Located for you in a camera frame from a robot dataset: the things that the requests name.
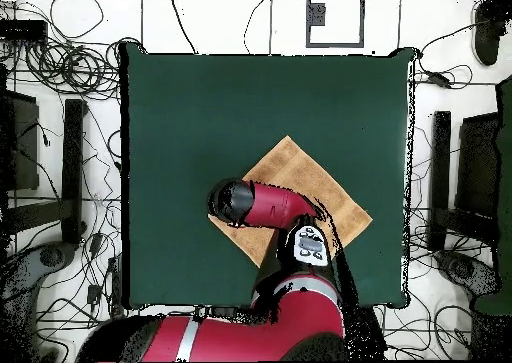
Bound black stand base bar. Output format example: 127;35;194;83
426;110;499;253
7;98;88;247

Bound dark square box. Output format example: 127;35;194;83
0;89;40;192
454;112;502;220

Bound long black power adapter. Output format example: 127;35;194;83
424;70;454;89

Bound black power strip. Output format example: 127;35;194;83
106;254;124;321

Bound black flat box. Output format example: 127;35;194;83
0;19;48;40

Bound tan terry towel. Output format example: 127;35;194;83
207;135;374;268

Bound person's foot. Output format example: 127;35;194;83
472;0;512;67

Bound coiled black cable bundle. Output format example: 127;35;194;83
23;36;121;100

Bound grey leg with round knob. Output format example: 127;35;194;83
0;240;77;312
434;250;501;300

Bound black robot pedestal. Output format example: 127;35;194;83
195;305;257;325

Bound dark green table cloth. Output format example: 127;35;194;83
119;42;416;311

